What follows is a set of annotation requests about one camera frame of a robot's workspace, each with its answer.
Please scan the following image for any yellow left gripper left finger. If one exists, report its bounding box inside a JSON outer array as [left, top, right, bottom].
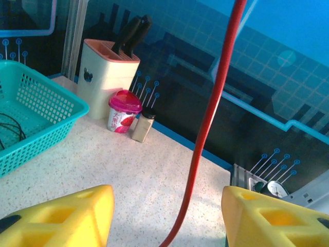
[[0, 184, 115, 247]]

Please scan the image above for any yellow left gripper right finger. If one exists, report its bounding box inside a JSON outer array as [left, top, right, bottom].
[[221, 185, 329, 247]]

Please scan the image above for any thin red cable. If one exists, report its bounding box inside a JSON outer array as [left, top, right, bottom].
[[158, 0, 249, 247]]

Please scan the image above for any teal plastic basket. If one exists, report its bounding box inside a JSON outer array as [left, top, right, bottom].
[[0, 60, 90, 179]]

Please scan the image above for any pink yogurt cup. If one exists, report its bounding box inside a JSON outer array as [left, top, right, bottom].
[[107, 90, 143, 134]]

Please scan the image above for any spice jar black lid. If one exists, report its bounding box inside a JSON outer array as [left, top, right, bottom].
[[131, 108, 157, 143]]

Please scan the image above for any cream knife block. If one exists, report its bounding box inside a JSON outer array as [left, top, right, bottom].
[[77, 38, 141, 120]]

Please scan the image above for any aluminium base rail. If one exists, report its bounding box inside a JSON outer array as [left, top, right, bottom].
[[230, 164, 269, 192]]

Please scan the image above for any thin black cable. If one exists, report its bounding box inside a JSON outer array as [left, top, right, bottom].
[[0, 122, 24, 150], [0, 113, 27, 141]]

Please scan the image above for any aluminium frame post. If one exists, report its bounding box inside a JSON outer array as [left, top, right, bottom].
[[61, 0, 89, 80]]

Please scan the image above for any black knife handle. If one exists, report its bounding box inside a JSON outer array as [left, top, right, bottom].
[[122, 14, 153, 59], [111, 16, 142, 56]]

